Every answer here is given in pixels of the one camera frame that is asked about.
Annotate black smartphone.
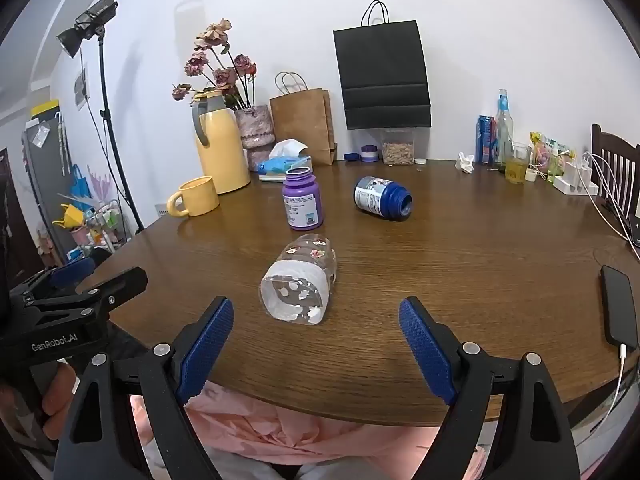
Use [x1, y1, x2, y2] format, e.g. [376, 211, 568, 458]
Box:
[600, 264, 639, 351]

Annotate dark wooden chair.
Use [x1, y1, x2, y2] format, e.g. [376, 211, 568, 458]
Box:
[590, 123, 640, 221]

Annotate purple pill bottle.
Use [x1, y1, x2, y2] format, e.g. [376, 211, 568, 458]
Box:
[282, 166, 324, 231]

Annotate white charging cable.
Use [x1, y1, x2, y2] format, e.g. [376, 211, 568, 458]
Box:
[590, 343, 629, 433]

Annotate cluttered storage rack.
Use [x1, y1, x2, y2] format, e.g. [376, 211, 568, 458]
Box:
[52, 199, 133, 257]

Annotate blue drink can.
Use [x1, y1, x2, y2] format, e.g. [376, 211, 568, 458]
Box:
[476, 114, 497, 165]

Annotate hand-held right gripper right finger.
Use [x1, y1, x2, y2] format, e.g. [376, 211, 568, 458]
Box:
[398, 296, 583, 480]

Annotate clear glass bottle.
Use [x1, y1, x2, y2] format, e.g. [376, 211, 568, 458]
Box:
[494, 88, 515, 175]

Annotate yellow thermos jug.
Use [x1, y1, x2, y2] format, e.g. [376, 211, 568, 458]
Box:
[191, 91, 251, 195]

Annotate white cables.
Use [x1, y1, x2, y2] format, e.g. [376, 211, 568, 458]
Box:
[582, 152, 640, 248]

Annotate yellow mug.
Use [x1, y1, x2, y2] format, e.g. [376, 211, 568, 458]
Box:
[166, 175, 220, 218]

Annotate pink fuzzy vase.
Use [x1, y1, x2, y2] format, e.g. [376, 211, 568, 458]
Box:
[234, 105, 276, 164]

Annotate glass of yellow drink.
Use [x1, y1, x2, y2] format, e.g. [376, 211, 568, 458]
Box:
[505, 141, 532, 184]

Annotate dried pink flowers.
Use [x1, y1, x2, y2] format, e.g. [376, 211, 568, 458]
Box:
[171, 18, 258, 111]

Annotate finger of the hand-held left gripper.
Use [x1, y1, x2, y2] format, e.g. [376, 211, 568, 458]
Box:
[10, 258, 97, 302]
[75, 266, 149, 312]

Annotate blue tissue pack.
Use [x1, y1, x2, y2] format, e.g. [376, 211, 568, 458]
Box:
[257, 139, 314, 183]

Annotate blue bag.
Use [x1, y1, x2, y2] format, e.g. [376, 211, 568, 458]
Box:
[69, 163, 88, 199]

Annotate clear plastic food container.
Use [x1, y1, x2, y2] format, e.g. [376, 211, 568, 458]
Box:
[381, 129, 416, 166]

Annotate blue pill bottle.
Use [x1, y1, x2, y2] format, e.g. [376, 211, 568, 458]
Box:
[353, 176, 414, 221]

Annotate black studio light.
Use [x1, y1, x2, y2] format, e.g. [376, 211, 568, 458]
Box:
[56, 0, 119, 59]

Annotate black paper bag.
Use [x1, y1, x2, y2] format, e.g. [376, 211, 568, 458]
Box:
[333, 0, 432, 130]

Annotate pink clothing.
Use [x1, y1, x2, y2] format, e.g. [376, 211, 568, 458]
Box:
[129, 379, 501, 480]

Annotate colourful snack packets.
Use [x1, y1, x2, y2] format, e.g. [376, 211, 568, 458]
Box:
[529, 132, 573, 183]

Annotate clear plastic jar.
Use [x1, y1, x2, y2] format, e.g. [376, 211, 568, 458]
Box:
[259, 233, 339, 325]

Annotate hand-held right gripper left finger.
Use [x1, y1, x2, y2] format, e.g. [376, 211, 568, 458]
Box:
[54, 296, 236, 480]

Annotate white power strip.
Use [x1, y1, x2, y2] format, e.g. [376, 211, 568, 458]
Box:
[552, 157, 599, 196]

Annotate grey refrigerator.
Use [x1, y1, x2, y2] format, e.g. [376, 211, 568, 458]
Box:
[21, 110, 76, 266]

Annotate brown paper bag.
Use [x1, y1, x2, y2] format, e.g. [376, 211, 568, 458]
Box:
[269, 72, 338, 166]

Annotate person's left hand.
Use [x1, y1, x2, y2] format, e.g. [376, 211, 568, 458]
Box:
[39, 360, 77, 425]

